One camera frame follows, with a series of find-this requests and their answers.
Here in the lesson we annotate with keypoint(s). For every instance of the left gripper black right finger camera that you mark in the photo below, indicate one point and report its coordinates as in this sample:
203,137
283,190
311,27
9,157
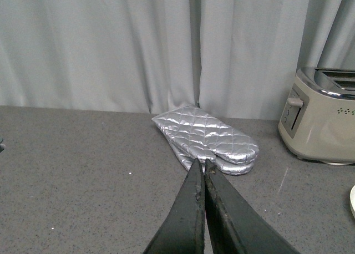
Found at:
234,226

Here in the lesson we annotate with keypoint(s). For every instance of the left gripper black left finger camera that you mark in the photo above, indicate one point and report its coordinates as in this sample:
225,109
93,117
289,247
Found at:
183,230

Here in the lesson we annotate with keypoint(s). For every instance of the beige two-slot toaster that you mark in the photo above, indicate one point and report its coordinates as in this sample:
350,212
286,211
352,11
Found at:
317,122

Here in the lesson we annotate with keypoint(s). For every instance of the lower silver quilted oven mitt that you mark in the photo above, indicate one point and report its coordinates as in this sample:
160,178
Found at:
233,168

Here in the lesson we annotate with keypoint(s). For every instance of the silver quilted oven mitt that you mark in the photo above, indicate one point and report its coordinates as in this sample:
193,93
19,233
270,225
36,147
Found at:
233,168
203,136

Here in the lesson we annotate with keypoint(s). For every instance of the upper silver quilted oven mitt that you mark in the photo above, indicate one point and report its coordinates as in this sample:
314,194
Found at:
203,136

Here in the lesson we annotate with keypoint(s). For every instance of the white round plate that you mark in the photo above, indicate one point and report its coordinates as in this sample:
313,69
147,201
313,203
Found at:
352,200

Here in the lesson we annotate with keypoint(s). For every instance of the grey curtain backdrop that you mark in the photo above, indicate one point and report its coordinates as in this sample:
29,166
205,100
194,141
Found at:
233,58

